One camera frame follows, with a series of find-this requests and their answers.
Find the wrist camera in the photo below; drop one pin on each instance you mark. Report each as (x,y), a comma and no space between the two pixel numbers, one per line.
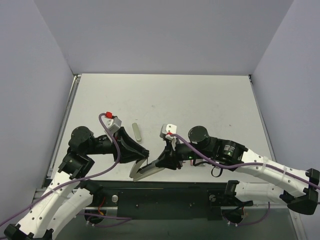
(167,129)
(112,122)

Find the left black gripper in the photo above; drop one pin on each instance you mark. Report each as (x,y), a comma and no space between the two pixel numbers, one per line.
(122,146)

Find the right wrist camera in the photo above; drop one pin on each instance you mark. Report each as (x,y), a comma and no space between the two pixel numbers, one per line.
(167,129)

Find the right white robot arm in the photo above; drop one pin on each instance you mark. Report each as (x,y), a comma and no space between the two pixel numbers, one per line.
(297,189)

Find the olive green stapler cover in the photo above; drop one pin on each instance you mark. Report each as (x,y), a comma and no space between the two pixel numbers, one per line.
(136,131)

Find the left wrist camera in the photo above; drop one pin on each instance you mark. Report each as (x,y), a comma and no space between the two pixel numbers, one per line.
(112,122)

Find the aluminium frame rail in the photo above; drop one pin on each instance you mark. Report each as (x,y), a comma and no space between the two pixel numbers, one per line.
(256,203)

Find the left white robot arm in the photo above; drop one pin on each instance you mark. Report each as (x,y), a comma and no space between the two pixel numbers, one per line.
(72,189)

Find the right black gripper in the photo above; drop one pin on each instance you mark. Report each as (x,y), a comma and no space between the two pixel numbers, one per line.
(170,157)

